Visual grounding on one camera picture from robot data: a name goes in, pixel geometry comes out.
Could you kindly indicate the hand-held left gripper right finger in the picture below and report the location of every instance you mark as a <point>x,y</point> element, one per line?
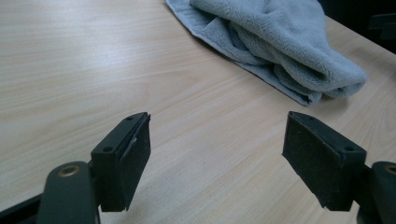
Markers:
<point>320,161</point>

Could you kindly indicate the light blue towel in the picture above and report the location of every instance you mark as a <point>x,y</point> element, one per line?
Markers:
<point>280,34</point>

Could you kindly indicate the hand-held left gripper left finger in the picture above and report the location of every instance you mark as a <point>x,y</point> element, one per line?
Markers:
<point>124,161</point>

